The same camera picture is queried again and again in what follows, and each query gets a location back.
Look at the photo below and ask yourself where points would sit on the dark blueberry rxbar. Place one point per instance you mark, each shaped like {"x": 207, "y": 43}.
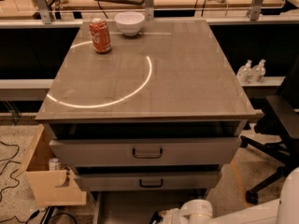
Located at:
{"x": 157, "y": 218}

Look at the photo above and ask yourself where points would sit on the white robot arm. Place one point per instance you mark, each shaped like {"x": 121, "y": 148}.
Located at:
{"x": 284, "y": 210}

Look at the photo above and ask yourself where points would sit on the middle grey drawer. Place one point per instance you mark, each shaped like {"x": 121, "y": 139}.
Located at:
{"x": 148, "y": 181}

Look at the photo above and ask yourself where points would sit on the grey drawer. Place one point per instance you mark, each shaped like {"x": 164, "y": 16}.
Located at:
{"x": 148, "y": 181}
{"x": 137, "y": 207}
{"x": 145, "y": 152}

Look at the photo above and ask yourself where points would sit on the bottom grey drawer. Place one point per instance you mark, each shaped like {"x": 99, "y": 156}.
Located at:
{"x": 137, "y": 207}

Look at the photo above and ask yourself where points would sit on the grey drawer cabinet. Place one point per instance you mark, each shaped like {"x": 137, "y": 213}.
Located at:
{"x": 171, "y": 81}

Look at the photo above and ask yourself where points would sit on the top grey drawer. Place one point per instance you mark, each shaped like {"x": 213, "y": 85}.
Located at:
{"x": 145, "y": 152}

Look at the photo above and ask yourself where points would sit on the small silver can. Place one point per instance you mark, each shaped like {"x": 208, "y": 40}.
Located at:
{"x": 54, "y": 164}

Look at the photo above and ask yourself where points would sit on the right clear pump bottle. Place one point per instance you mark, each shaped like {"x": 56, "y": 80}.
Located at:
{"x": 257, "y": 72}

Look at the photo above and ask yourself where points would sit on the wooden side box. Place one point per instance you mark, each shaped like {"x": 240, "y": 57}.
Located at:
{"x": 50, "y": 188}

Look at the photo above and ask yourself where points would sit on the white ceramic bowl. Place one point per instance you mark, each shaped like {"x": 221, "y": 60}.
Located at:
{"x": 129, "y": 23}

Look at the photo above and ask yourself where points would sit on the red soda can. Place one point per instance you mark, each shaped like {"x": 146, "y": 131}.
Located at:
{"x": 100, "y": 35}

